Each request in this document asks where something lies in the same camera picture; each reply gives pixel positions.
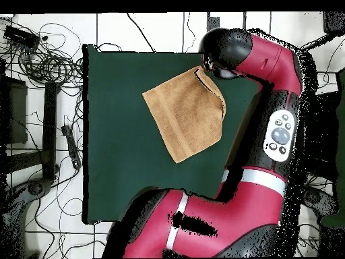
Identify yellow-orange terry towel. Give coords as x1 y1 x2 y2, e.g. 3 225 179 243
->
142 65 227 165

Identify dark flat panel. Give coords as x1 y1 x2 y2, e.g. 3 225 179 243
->
0 76 28 145

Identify black tripod rod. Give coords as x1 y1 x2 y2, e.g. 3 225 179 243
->
300 33 336 52

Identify black speckled box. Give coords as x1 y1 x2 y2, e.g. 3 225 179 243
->
322 11 345 35

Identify dark green tablecloth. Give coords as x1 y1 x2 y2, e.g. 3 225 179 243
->
82 43 262 225

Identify dark green fabric object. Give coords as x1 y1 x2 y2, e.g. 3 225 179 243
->
319 65 345 230

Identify black power strip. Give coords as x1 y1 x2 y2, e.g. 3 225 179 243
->
61 124 82 170

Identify grey chair base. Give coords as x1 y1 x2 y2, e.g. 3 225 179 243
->
304 185 340 218
0 177 53 259

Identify black stand leg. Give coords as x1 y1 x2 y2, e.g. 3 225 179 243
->
41 81 59 181

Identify black electronics box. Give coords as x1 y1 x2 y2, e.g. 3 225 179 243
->
3 24 41 50

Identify grey rectangular frame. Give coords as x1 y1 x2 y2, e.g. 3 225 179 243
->
206 11 247 32

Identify tangled black cables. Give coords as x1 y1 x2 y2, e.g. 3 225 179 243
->
0 16 84 90

